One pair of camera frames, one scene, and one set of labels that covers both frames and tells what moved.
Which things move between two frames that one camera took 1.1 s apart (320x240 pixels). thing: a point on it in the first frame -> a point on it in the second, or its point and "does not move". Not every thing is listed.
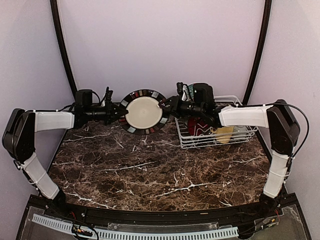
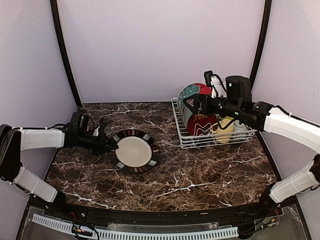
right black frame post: [263, 37] does not move
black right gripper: [173, 108] -> [203, 98]
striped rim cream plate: [144, 116] -> [138, 151]
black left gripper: [111, 116] -> [101, 146]
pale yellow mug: [223, 134] does not move
